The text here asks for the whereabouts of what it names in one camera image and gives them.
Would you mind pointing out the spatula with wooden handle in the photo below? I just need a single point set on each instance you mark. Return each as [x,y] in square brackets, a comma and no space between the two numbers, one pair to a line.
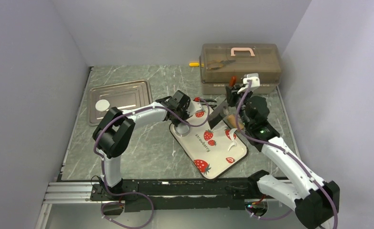
[221,110]

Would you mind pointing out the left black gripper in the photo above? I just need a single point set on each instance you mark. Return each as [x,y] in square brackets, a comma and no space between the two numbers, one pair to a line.
[186,108]

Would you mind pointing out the brown translucent tool box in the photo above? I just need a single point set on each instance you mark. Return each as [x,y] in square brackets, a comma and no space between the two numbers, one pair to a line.
[221,61]

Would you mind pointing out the flat round dough wrapper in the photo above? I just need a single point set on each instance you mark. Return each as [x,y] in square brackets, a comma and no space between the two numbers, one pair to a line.
[102,105]

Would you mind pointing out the wooden rolling pin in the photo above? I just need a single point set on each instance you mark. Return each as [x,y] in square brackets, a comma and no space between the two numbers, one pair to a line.
[234,121]

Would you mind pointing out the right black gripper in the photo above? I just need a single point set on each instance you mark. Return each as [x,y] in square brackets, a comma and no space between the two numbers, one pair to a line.
[232,94]

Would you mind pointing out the strawberry pattern white tray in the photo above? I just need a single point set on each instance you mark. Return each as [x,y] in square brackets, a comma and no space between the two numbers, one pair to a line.
[208,149]

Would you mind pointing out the yellow small object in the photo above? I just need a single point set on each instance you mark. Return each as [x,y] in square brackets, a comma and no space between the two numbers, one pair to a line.
[194,64]

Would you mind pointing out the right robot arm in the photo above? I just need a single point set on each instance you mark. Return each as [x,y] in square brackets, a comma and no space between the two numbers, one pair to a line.
[313,200]

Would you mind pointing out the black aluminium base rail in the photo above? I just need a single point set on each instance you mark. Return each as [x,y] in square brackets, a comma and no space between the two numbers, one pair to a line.
[159,194]

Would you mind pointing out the steel baking tray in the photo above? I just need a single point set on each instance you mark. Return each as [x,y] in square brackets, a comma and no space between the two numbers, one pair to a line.
[124,96]

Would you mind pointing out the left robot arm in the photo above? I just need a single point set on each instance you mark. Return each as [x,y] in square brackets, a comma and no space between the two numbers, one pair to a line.
[112,135]

